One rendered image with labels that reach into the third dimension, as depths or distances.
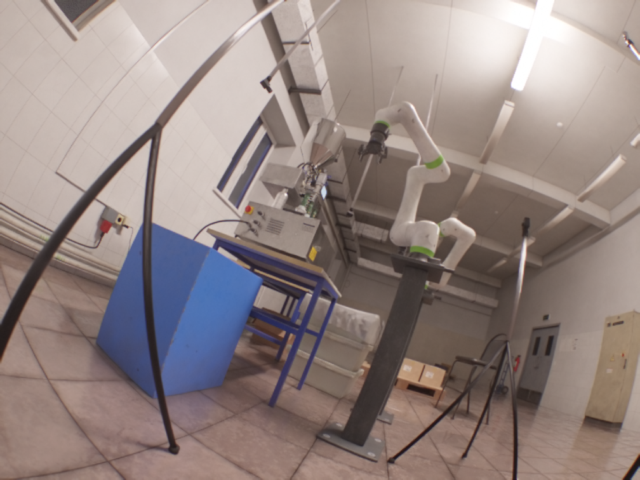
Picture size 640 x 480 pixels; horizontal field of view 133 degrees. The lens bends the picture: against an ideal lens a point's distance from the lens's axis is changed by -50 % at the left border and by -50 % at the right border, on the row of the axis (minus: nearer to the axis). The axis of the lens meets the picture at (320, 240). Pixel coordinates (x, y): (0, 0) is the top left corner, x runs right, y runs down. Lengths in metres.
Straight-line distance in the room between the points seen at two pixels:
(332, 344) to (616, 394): 4.88
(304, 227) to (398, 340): 0.78
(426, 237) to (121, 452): 1.44
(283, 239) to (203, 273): 0.68
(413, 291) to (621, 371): 4.85
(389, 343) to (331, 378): 0.95
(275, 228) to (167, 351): 0.93
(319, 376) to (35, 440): 1.89
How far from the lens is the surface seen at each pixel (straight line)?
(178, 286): 1.01
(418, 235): 1.41
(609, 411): 5.68
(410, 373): 3.88
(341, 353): 2.12
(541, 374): 8.37
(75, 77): 2.24
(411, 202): 1.59
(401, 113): 1.43
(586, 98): 5.11
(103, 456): 0.77
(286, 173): 1.78
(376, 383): 1.30
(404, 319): 1.29
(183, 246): 1.05
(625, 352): 5.68
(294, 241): 1.51
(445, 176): 1.63
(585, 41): 4.20
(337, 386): 2.15
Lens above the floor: 0.52
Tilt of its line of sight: 16 degrees up
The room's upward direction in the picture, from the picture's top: 22 degrees clockwise
